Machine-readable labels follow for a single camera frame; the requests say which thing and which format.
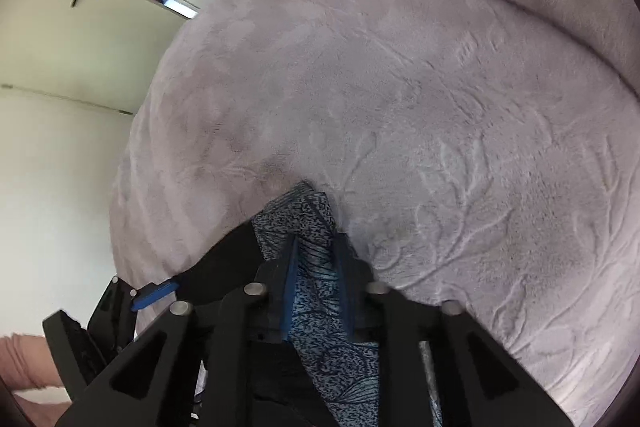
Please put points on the black pants with speckled waistband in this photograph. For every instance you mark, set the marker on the black pants with speckled waistband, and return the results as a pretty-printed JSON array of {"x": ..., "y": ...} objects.
[{"x": 312, "y": 219}]

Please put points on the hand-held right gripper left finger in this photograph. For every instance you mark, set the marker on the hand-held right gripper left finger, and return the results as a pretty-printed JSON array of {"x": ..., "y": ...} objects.
[{"x": 289, "y": 292}]

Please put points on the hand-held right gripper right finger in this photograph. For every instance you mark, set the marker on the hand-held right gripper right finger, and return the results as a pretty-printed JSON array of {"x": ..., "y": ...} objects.
[{"x": 346, "y": 292}]

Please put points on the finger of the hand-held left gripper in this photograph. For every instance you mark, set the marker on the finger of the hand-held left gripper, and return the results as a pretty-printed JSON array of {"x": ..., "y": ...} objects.
[{"x": 155, "y": 294}]

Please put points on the grey embossed blanket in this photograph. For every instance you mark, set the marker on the grey embossed blanket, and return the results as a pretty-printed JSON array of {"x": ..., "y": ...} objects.
[{"x": 400, "y": 132}]

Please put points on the person's left forearm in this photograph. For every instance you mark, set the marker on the person's left forearm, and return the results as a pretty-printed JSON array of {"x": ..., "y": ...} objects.
[{"x": 22, "y": 359}]

